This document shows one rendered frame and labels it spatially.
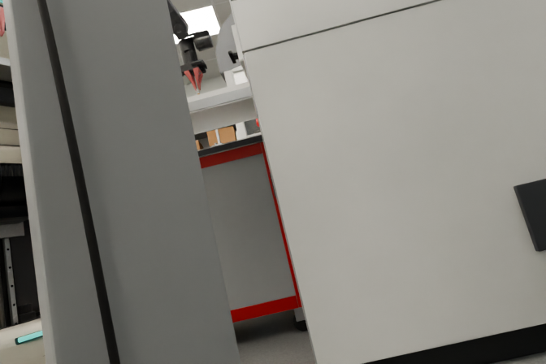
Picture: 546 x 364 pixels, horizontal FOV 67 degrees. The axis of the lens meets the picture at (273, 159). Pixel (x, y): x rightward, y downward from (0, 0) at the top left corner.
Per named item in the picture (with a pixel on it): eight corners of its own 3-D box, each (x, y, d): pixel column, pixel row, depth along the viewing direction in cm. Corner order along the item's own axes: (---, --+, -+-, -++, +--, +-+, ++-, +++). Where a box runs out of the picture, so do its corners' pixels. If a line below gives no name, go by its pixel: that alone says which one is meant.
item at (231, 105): (171, 118, 144) (168, 101, 145) (193, 135, 169) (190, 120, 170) (283, 88, 141) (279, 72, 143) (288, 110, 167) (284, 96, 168)
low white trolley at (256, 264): (161, 366, 152) (127, 167, 166) (205, 327, 213) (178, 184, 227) (315, 331, 149) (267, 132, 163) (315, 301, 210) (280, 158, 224)
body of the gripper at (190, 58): (203, 63, 152) (198, 45, 154) (177, 71, 153) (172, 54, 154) (208, 70, 159) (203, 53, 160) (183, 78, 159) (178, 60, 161)
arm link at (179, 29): (175, 23, 159) (171, 25, 151) (204, 15, 158) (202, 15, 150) (186, 54, 163) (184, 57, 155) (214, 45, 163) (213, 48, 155)
